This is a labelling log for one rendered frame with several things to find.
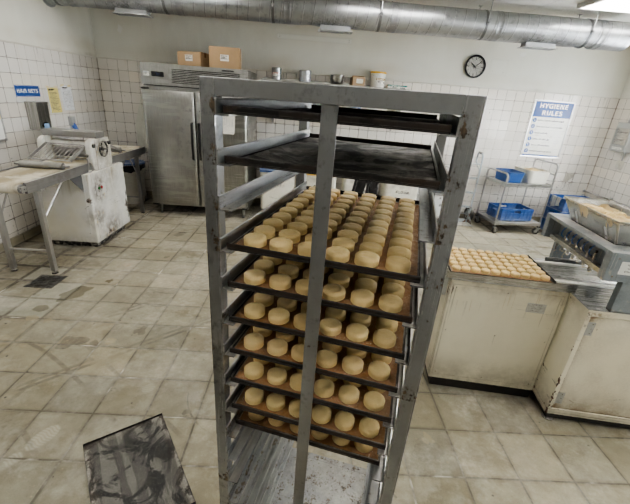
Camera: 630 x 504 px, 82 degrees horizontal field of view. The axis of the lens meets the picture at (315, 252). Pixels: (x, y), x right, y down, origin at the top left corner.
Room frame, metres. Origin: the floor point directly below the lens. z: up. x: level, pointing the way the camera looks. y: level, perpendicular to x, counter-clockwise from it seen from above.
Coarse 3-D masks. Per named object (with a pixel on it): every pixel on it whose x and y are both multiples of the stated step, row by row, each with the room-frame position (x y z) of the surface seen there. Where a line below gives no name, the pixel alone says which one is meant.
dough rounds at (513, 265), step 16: (464, 256) 2.18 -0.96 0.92; (480, 256) 2.22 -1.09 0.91; (496, 256) 2.27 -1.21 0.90; (512, 256) 2.27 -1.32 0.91; (464, 272) 1.97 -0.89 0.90; (480, 272) 1.99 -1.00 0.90; (496, 272) 1.97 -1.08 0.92; (512, 272) 1.98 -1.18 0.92; (528, 272) 2.02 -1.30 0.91; (544, 272) 2.02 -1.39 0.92
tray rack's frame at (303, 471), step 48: (240, 96) 0.69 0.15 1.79; (288, 96) 0.67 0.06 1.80; (336, 96) 0.65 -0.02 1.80; (384, 96) 0.63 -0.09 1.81; (432, 96) 0.61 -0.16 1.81; (480, 96) 0.60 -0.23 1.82; (432, 288) 0.60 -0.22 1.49; (288, 480) 1.14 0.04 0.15; (336, 480) 1.16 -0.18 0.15; (384, 480) 0.60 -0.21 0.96
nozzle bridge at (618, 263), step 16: (544, 224) 2.45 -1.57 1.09; (560, 224) 2.40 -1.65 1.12; (576, 224) 2.21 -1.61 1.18; (560, 240) 2.27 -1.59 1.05; (576, 240) 2.19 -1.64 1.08; (592, 240) 1.93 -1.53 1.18; (560, 256) 2.41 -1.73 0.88; (576, 256) 2.06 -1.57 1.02; (592, 256) 2.00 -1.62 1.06; (608, 256) 1.77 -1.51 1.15; (624, 256) 1.74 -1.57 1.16; (608, 272) 1.74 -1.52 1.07; (624, 272) 1.74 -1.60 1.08; (624, 288) 1.73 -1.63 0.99; (608, 304) 1.76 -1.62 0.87; (624, 304) 1.73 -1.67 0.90
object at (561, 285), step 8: (448, 272) 2.01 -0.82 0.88; (456, 272) 2.01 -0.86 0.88; (472, 280) 2.00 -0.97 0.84; (480, 280) 1.99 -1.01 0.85; (488, 280) 1.99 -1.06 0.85; (496, 280) 1.98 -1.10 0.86; (504, 280) 1.98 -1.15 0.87; (512, 280) 1.98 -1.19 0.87; (520, 280) 1.97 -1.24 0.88; (560, 280) 1.97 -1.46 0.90; (544, 288) 1.96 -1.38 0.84; (552, 288) 1.95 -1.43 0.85; (560, 288) 1.95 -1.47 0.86; (568, 288) 1.95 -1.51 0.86; (576, 288) 1.94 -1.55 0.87
